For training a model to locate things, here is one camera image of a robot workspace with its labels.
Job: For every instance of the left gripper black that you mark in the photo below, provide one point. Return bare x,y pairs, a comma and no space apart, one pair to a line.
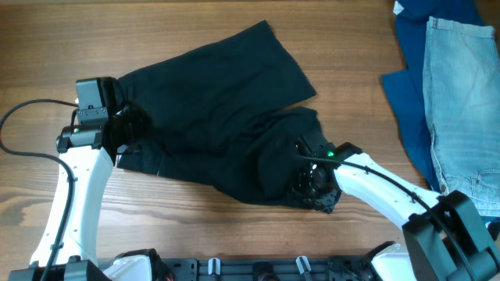
133,108

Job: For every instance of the light blue denim shorts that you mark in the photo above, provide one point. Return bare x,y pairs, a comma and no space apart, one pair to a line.
461,100

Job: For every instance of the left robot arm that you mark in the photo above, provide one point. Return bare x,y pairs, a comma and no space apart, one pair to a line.
87,153

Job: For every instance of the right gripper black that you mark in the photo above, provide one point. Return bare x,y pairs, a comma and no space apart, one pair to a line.
308,187

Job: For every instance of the blue garment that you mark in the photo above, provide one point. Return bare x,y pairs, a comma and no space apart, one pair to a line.
404,89

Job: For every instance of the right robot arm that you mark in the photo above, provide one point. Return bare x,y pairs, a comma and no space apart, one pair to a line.
444,236

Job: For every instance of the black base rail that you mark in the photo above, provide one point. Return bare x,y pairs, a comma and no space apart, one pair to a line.
334,268

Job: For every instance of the black shorts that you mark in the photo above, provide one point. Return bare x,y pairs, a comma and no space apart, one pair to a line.
227,115

